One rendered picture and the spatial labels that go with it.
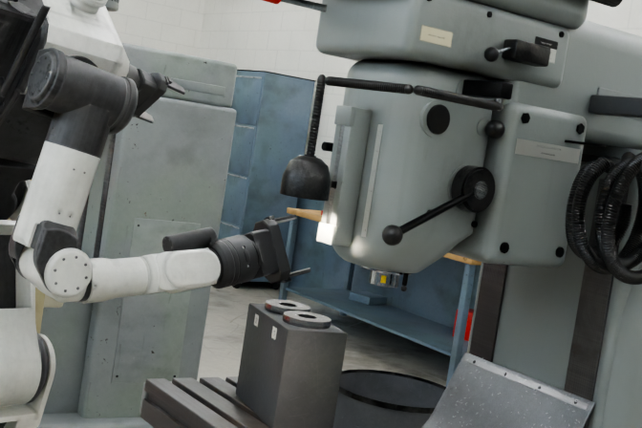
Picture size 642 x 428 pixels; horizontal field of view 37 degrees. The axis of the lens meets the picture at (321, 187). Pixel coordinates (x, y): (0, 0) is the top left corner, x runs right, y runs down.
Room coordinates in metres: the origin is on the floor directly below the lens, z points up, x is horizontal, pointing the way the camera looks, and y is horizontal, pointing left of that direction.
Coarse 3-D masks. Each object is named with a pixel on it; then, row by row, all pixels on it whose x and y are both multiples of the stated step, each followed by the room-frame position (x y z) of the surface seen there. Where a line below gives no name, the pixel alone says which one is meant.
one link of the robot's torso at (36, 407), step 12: (48, 348) 1.76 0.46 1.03; (48, 384) 1.76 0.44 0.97; (0, 408) 1.75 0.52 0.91; (12, 408) 1.76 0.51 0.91; (24, 408) 1.78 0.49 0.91; (36, 408) 1.77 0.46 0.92; (0, 420) 1.71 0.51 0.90; (12, 420) 1.73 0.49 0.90; (24, 420) 1.75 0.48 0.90; (36, 420) 1.77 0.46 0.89
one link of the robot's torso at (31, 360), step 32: (0, 224) 1.75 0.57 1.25; (0, 256) 1.78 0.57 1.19; (0, 288) 1.77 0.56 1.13; (32, 288) 1.75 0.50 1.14; (0, 320) 1.70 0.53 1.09; (32, 320) 1.74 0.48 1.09; (0, 352) 1.67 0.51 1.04; (32, 352) 1.72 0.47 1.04; (0, 384) 1.66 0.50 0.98; (32, 384) 1.71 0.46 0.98
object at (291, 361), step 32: (256, 320) 1.84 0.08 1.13; (288, 320) 1.75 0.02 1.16; (320, 320) 1.75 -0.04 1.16; (256, 352) 1.82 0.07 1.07; (288, 352) 1.70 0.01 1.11; (320, 352) 1.72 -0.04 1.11; (256, 384) 1.80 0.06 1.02; (288, 384) 1.70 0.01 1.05; (320, 384) 1.73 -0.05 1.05; (288, 416) 1.71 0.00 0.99; (320, 416) 1.73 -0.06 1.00
